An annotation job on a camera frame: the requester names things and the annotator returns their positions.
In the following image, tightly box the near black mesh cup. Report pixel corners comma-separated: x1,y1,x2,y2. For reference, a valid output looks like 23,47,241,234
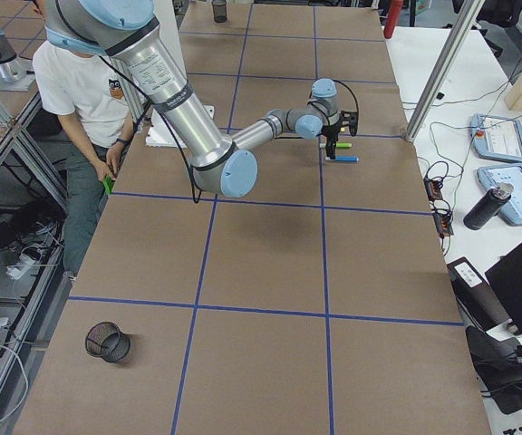
84,322,131,363

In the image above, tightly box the near teach pendant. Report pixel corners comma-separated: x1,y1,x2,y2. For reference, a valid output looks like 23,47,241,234
477,163,522,226

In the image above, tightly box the person in white shirt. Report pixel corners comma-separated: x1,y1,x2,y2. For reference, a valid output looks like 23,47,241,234
33,42,134,279

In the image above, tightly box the black water bottle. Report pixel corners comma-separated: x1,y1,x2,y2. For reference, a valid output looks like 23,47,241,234
463,182,514,230

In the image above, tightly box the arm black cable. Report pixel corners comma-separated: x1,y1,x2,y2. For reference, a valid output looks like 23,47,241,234
97,53,203,205

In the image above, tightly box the green marker pen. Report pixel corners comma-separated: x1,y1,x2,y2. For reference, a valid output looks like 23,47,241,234
319,142,353,149

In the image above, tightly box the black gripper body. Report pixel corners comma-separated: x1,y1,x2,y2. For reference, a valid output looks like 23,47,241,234
322,122,342,147

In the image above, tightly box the teach pendant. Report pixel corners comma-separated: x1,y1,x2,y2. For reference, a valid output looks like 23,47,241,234
477,163,522,226
469,113,522,163

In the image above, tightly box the far teach pendant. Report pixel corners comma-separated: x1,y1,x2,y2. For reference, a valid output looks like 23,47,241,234
469,113,522,163

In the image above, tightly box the red fire extinguisher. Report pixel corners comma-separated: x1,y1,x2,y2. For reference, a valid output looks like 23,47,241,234
383,0,403,39

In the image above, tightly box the blue marker pen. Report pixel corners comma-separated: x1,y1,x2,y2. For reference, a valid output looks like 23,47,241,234
325,156,360,163

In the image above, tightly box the black mesh cup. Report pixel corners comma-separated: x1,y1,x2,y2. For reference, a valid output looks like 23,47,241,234
84,322,131,363
211,0,227,24

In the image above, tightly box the aluminium frame post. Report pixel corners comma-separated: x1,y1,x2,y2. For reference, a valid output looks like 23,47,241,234
404,0,485,142

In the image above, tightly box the orange black usb hub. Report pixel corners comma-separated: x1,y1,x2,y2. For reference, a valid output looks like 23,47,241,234
423,177,454,238

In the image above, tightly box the far black mesh cup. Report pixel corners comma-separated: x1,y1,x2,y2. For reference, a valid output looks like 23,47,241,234
211,0,227,24

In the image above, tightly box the white power strip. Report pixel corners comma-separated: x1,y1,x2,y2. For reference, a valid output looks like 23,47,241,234
5,254,39,280

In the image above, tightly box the white camera stand column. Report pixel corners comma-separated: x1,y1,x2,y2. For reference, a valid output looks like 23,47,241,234
148,1,219,155

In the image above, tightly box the green handheld object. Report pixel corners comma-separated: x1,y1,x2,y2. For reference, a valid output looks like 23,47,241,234
102,166,115,196

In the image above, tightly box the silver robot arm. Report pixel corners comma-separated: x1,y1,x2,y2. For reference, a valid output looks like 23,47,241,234
45,1,358,198

